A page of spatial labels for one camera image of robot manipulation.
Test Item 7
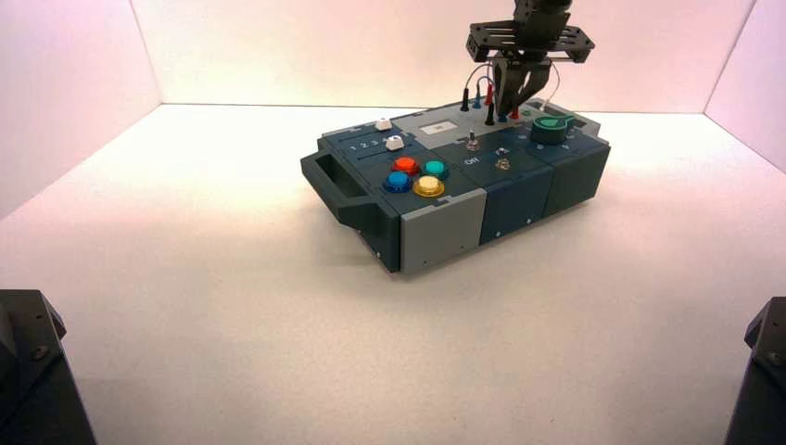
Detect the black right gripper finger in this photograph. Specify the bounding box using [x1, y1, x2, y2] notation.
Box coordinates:
[493, 59, 525, 118]
[516, 59, 553, 109]

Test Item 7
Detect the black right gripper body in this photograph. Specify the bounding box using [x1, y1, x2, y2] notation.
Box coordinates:
[465, 0, 596, 67]

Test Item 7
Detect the blue jumper wire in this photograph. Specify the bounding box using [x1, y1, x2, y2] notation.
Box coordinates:
[471, 73, 511, 124]

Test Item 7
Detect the dark teal control box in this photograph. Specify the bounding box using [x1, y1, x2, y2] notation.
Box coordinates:
[299, 96, 612, 275]

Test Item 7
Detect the black jumper wire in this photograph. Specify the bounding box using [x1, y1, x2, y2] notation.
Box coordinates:
[460, 63, 499, 127]

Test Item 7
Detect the yellow round push button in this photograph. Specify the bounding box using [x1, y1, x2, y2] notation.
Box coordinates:
[412, 175, 446, 199]

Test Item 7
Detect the red jumper wire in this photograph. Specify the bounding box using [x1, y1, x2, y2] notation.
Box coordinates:
[484, 61, 522, 121]

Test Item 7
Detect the blue round push button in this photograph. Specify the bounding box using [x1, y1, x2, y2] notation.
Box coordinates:
[382, 171, 413, 194]

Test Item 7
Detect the green rotary knob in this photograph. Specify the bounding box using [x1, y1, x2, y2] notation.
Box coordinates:
[530, 113, 577, 146]

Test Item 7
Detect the white jumper wire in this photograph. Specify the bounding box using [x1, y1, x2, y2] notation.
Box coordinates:
[539, 61, 562, 112]

